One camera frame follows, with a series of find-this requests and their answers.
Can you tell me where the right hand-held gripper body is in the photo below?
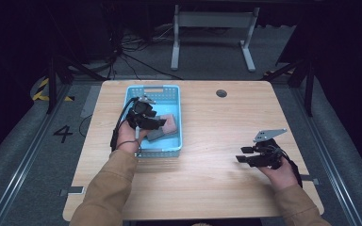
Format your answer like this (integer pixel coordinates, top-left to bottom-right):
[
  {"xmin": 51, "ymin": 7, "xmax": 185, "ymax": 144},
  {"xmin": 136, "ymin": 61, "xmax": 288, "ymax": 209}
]
[{"xmin": 247, "ymin": 127, "xmax": 288, "ymax": 170}]

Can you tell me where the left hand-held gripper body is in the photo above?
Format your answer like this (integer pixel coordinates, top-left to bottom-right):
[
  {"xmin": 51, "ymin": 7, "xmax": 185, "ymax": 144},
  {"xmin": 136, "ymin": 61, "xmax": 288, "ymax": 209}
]
[{"xmin": 125, "ymin": 95, "xmax": 158, "ymax": 139}]

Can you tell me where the light blue plastic basket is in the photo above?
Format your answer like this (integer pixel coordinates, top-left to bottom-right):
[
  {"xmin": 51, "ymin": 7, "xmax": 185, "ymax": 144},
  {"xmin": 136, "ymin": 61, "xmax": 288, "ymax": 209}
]
[{"xmin": 116, "ymin": 84, "xmax": 184, "ymax": 159}]

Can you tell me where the person's left hand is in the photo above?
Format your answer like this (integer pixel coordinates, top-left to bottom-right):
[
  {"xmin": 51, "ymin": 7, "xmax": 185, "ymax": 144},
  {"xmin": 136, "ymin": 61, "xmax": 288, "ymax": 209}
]
[{"xmin": 115, "ymin": 120, "xmax": 149, "ymax": 155}]

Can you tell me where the person's right hand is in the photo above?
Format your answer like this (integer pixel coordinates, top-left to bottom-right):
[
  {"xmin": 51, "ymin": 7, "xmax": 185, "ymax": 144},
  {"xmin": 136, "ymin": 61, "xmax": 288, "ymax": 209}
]
[{"xmin": 256, "ymin": 155, "xmax": 300, "ymax": 192}]

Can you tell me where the wide grey floor strip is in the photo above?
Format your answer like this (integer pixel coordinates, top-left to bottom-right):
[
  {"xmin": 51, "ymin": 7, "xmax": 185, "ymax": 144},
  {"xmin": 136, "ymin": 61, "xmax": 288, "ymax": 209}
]
[{"xmin": 80, "ymin": 85, "xmax": 102, "ymax": 120}]

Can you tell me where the small grey tape strip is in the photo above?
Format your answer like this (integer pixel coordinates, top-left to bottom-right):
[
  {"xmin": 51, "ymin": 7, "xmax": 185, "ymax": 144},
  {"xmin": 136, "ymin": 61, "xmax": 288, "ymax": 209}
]
[
  {"xmin": 58, "ymin": 186, "xmax": 86, "ymax": 198},
  {"xmin": 299, "ymin": 174, "xmax": 321, "ymax": 186}
]

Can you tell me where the black metal stand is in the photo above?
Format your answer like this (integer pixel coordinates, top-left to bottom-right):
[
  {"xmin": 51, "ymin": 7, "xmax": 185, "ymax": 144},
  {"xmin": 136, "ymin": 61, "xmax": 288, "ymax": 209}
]
[
  {"xmin": 261, "ymin": 57, "xmax": 316, "ymax": 118},
  {"xmin": 45, "ymin": 55, "xmax": 108, "ymax": 115}
]

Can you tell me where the yellow and black hazard tape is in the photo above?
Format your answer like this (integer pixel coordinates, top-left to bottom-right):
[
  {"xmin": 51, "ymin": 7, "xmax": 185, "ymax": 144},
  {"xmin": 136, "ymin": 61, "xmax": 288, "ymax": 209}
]
[{"xmin": 31, "ymin": 77, "xmax": 75, "ymax": 103}]

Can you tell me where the left hand-held gripper black cable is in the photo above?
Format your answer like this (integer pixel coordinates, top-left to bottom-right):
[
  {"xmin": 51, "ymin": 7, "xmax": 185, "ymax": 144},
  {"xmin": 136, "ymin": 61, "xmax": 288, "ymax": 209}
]
[{"xmin": 109, "ymin": 96, "xmax": 140, "ymax": 153}]

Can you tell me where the hand-held gripper black cable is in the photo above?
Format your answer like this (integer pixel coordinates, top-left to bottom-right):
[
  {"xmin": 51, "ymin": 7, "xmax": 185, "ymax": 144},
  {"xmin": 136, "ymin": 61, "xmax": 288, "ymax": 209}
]
[
  {"xmin": 109, "ymin": 96, "xmax": 140, "ymax": 153},
  {"xmin": 274, "ymin": 146, "xmax": 304, "ymax": 189}
]

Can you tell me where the grey wrist cord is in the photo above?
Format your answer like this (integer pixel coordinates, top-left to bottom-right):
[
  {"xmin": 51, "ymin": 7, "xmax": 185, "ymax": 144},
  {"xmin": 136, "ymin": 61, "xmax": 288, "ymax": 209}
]
[{"xmin": 116, "ymin": 138, "xmax": 143, "ymax": 157}]

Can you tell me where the right hand-held gripper black cable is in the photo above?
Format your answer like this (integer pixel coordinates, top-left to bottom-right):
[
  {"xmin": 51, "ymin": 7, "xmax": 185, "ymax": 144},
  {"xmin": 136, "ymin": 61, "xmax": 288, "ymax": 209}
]
[{"xmin": 274, "ymin": 146, "xmax": 304, "ymax": 189}]

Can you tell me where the long black floor cable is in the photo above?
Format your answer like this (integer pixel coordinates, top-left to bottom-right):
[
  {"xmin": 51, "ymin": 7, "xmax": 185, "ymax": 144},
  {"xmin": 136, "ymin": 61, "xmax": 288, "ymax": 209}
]
[{"xmin": 122, "ymin": 51, "xmax": 184, "ymax": 81}]

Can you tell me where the thin black cable loop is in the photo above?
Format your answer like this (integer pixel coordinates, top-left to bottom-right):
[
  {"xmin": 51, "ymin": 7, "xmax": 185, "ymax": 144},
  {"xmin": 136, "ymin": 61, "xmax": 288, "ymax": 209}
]
[{"xmin": 78, "ymin": 114, "xmax": 93, "ymax": 138}]

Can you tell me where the metal floor rail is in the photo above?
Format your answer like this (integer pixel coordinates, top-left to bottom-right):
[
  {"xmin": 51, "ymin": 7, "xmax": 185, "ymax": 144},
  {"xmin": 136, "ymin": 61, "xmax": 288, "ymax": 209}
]
[
  {"xmin": 0, "ymin": 82, "xmax": 75, "ymax": 226},
  {"xmin": 289, "ymin": 84, "xmax": 362, "ymax": 226}
]

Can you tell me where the tangle of floor cables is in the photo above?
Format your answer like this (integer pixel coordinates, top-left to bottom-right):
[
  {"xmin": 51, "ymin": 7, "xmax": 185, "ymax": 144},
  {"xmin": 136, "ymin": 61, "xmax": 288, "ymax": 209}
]
[{"xmin": 119, "ymin": 24, "xmax": 174, "ymax": 53}]

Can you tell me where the white metal table frame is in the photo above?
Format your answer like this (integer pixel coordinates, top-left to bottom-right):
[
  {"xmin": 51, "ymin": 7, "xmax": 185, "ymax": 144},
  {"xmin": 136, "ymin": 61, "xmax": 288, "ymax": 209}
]
[{"xmin": 170, "ymin": 4, "xmax": 261, "ymax": 73}]

